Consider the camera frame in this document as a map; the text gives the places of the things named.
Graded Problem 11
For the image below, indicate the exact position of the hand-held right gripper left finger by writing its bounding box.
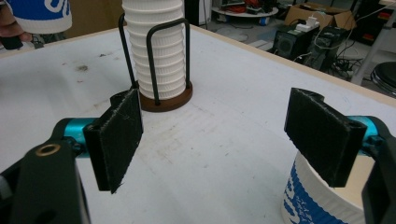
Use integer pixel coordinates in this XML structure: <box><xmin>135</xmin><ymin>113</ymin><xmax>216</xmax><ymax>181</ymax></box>
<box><xmin>64</xmin><ymin>88</ymin><xmax>145</xmax><ymax>195</ymax></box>

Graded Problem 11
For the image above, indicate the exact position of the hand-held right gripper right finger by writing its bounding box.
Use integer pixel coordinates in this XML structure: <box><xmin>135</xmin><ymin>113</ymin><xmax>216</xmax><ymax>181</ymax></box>
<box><xmin>283</xmin><ymin>87</ymin><xmax>381</xmax><ymax>189</ymax></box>

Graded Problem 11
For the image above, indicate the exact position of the blue banded paper cup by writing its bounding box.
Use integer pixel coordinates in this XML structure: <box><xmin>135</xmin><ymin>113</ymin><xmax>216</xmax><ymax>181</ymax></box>
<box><xmin>280</xmin><ymin>150</ymin><xmax>375</xmax><ymax>224</ymax></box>
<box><xmin>4</xmin><ymin>0</ymin><xmax>74</xmax><ymax>35</ymax></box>

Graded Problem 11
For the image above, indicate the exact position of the brown base wire cup holder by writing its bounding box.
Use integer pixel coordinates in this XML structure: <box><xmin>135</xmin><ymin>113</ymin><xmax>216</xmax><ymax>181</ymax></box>
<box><xmin>118</xmin><ymin>12</ymin><xmax>194</xmax><ymax>113</ymax></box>

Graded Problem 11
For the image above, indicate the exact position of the stack of white paper cups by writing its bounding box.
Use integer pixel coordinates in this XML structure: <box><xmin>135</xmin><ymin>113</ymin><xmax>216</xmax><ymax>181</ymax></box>
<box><xmin>121</xmin><ymin>0</ymin><xmax>186</xmax><ymax>101</ymax></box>

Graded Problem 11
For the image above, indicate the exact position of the black round stool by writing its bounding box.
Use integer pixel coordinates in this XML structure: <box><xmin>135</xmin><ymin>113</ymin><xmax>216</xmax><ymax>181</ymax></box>
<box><xmin>369</xmin><ymin>61</ymin><xmax>396</xmax><ymax>96</ymax></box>

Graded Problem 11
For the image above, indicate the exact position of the brown wooden panel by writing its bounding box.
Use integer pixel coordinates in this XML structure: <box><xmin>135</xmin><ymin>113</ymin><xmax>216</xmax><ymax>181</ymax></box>
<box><xmin>64</xmin><ymin>0</ymin><xmax>124</xmax><ymax>40</ymax></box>

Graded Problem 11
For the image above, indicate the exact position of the black computer tower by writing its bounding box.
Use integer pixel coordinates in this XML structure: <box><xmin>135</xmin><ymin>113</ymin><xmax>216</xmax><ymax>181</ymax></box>
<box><xmin>272</xmin><ymin>23</ymin><xmax>321</xmax><ymax>63</ymax></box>
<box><xmin>306</xmin><ymin>25</ymin><xmax>350</xmax><ymax>72</ymax></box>

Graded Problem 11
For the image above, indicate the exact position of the white table mat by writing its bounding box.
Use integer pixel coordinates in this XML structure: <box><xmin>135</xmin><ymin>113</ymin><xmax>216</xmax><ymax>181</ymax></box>
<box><xmin>0</xmin><ymin>27</ymin><xmax>396</xmax><ymax>224</ymax></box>

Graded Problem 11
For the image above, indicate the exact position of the grey desk leg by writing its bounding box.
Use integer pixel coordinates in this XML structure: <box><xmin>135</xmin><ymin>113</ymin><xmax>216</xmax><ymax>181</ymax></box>
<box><xmin>350</xmin><ymin>17</ymin><xmax>396</xmax><ymax>86</ymax></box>

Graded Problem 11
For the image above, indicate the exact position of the white power adapter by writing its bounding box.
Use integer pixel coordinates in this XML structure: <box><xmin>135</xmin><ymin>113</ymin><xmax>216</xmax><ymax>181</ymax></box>
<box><xmin>294</xmin><ymin>15</ymin><xmax>319</xmax><ymax>33</ymax></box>

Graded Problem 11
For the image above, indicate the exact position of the open cardboard box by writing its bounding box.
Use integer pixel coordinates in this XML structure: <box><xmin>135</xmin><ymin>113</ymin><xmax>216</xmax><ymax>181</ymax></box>
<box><xmin>284</xmin><ymin>2</ymin><xmax>358</xmax><ymax>32</ymax></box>

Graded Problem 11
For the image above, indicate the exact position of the round white table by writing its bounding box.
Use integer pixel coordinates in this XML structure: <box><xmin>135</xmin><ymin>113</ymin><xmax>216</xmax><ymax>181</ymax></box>
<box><xmin>210</xmin><ymin>5</ymin><xmax>280</xmax><ymax>19</ymax></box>

